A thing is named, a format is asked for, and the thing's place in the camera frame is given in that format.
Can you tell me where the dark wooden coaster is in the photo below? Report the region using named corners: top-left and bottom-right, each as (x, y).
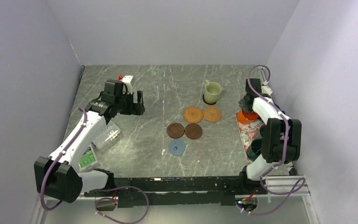
top-left (185, 123), bottom-right (203, 140)
top-left (166, 122), bottom-right (185, 139)

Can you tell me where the dark teal mug lower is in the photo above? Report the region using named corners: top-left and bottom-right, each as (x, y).
top-left (246, 139), bottom-right (262, 161)

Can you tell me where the clear plastic screw box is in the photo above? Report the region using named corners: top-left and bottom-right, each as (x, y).
top-left (92, 121), bottom-right (123, 149)

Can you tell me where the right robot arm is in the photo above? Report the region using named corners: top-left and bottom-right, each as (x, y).
top-left (237, 78), bottom-right (302, 194)

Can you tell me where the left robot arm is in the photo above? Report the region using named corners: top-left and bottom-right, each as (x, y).
top-left (34, 76), bottom-right (145, 203)

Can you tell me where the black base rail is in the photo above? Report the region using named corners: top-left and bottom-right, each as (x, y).
top-left (84, 172), bottom-right (267, 208)

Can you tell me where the cream green mug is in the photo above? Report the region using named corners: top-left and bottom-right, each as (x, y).
top-left (204, 80), bottom-right (222, 103)

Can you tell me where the green label plastic box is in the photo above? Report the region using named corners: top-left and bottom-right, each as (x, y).
top-left (78, 144), bottom-right (100, 173)

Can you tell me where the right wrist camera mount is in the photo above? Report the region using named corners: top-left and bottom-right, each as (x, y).
top-left (261, 81), bottom-right (273, 97)

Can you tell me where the blue round coaster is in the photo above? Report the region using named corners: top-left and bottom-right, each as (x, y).
top-left (168, 139), bottom-right (186, 156)

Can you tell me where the floral pattern tray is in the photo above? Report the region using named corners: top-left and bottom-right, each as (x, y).
top-left (237, 118), bottom-right (264, 163)

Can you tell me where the orange glossy mug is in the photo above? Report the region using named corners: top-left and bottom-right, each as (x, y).
top-left (236, 109), bottom-right (259, 125)

